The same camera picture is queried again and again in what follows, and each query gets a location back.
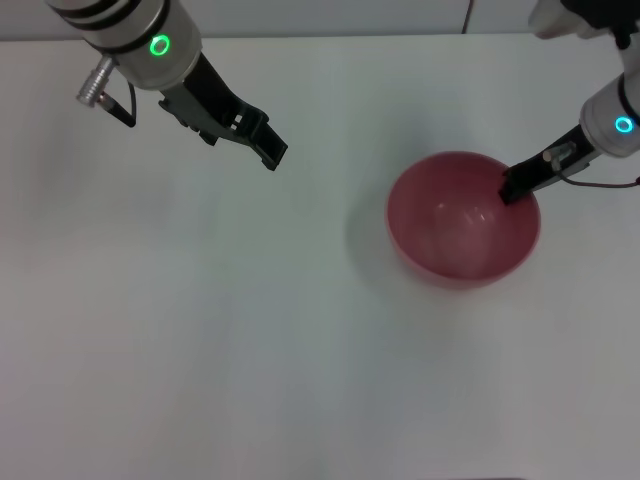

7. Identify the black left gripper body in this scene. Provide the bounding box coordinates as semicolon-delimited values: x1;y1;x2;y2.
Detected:
157;51;271;148

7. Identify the right arm connector with cable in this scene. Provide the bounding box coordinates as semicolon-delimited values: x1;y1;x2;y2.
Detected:
557;169;640;190

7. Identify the pink plastic bowl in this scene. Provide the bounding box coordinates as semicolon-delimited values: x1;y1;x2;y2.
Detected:
384;150;543;292

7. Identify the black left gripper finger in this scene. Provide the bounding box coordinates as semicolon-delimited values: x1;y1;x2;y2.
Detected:
251;119;290;173

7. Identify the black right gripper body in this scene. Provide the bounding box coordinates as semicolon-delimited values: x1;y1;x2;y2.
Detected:
502;124;600;191

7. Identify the arm connector with cable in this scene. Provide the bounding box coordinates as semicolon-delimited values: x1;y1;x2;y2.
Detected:
76;55;139;129
557;169;640;190

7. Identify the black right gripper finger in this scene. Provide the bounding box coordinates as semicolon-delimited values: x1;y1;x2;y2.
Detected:
498;172;537;208

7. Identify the left arm connector with cable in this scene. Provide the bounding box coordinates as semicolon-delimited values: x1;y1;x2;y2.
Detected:
76;55;139;129

